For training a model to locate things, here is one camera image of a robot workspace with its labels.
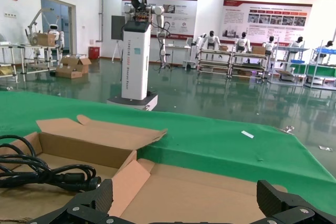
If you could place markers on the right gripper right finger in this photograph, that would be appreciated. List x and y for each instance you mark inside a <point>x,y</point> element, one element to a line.
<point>283,205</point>

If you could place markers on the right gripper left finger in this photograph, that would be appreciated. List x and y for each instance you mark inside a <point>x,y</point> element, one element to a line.
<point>89,208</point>

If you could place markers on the torn-edged brown cardboard box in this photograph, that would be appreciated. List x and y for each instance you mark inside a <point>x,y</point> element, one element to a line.
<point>86,145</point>

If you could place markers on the silver metal clip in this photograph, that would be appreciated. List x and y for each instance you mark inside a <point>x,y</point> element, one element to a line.
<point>325,148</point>

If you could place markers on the white tape strip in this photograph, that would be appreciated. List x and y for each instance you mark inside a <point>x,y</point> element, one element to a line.
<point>247,134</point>

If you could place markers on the green table cloth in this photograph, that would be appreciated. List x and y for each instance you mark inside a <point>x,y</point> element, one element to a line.
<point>210,142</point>

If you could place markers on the green-panel pipe workbench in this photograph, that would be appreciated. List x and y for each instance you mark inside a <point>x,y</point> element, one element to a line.
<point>323,70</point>

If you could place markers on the open cardboard carton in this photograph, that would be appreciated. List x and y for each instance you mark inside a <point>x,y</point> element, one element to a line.
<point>78,65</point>

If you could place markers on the blue-shelf pipe workbench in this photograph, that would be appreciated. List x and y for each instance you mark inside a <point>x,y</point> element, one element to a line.
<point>294,62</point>

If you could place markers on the white pipe workbench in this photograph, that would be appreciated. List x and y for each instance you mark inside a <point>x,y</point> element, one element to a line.
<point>246,62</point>
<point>214,62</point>

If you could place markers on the white tower robot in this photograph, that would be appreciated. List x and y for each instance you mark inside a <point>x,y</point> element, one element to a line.
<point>135,64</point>

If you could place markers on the red bin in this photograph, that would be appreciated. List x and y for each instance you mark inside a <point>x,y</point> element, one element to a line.
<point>94,53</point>

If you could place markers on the small cardboard carton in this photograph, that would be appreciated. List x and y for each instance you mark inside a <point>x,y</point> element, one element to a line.
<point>258,50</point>

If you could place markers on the white humanoid robot black head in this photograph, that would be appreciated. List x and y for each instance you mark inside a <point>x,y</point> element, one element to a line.
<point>210,41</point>
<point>328,43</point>
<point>270,46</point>
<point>298,43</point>
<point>242,43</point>

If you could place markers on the cardboard carton with print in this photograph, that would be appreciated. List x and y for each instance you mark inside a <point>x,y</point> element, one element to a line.
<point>43,40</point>

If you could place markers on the wide red-white info board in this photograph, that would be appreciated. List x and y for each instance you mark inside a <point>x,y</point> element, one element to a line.
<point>275,30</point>

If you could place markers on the white pipe rack table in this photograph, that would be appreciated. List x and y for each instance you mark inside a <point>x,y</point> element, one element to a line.
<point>15,46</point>

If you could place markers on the small white service robot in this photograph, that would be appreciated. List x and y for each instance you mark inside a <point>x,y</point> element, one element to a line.
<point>53,31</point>

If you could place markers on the glass door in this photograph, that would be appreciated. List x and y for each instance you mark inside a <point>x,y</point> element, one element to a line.
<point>65,24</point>

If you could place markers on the white info poster board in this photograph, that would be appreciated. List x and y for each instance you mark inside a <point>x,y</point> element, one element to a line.
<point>181,19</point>

